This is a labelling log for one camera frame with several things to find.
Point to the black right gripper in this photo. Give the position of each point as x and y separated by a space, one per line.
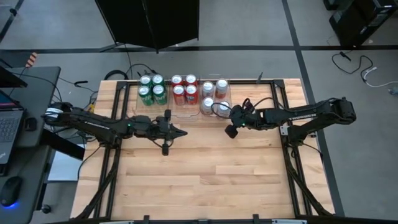
241 118

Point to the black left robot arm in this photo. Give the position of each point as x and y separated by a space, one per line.
93 123

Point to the white red Spindrift can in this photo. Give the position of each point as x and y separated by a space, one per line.
221 83
207 101
207 85
223 105

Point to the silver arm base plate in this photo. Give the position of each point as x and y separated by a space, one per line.
283 130

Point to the orange black striped object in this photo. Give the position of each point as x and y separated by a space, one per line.
31 59

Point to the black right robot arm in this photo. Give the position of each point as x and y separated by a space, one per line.
295 113

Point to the black stand leg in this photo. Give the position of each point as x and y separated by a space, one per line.
12 12

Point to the black monitor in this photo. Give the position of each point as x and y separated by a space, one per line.
9 79

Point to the white sheet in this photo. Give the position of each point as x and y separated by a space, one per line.
65 168

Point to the black aluminium table frame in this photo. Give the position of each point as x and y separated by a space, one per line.
267 82

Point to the clear plastic bin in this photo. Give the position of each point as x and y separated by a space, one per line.
215 93
185 112

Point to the black desk beam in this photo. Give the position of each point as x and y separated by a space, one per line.
62 144

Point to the small grey object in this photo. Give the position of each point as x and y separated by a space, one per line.
394 91

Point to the green Sprite soda can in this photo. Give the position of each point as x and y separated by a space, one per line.
158 79
145 80
144 91
159 91

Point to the dark grey desk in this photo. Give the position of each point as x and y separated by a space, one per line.
37 90

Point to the black equipment case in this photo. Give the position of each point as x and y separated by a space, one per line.
357 21

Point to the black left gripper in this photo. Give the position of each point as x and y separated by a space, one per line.
152 127

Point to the black laptop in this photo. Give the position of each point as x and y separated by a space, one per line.
9 127

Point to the black computer mouse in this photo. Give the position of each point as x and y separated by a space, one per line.
11 189

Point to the small black puck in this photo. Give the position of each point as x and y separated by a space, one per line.
30 124

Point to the small black antenna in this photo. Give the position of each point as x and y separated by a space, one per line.
259 78

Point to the black caster wheel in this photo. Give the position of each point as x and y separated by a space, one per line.
46 209

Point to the green soda cans group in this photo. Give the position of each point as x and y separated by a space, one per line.
152 110

